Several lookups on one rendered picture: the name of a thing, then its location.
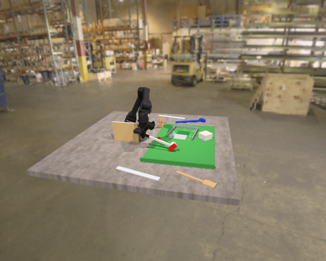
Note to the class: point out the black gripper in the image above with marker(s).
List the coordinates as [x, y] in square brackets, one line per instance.
[141, 130]

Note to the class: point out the white cube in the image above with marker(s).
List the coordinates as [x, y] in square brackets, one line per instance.
[205, 135]

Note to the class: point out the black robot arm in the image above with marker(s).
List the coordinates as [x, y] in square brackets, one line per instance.
[145, 105]

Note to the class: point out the green flat mat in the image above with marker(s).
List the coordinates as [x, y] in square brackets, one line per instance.
[196, 151]

